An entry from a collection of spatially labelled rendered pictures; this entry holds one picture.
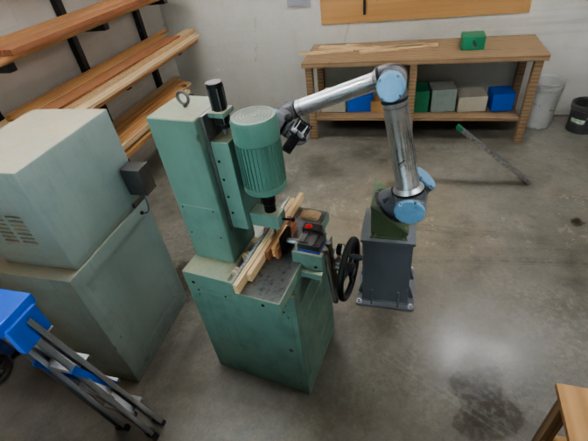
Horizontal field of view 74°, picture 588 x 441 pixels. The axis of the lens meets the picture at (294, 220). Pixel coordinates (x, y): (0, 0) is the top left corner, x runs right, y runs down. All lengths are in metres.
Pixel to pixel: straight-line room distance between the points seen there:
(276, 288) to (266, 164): 0.49
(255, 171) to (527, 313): 1.95
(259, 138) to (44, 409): 2.08
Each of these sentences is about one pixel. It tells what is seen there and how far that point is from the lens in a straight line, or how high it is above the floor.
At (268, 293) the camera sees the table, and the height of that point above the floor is 0.90.
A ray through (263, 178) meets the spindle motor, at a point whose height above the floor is 1.28.
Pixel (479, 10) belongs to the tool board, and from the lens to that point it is 4.65.
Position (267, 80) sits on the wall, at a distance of 5.08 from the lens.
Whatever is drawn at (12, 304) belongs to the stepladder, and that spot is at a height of 1.16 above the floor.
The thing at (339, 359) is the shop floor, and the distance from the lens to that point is 2.42.
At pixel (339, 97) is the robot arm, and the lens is 1.96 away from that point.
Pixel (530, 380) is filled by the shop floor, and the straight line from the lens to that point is 2.54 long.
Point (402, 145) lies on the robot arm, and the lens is 1.84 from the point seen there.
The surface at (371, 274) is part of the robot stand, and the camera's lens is 2.47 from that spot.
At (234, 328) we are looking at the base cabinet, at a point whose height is 0.44.
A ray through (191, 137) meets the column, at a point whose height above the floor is 1.45.
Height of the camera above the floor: 2.07
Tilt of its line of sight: 38 degrees down
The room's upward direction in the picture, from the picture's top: 8 degrees counter-clockwise
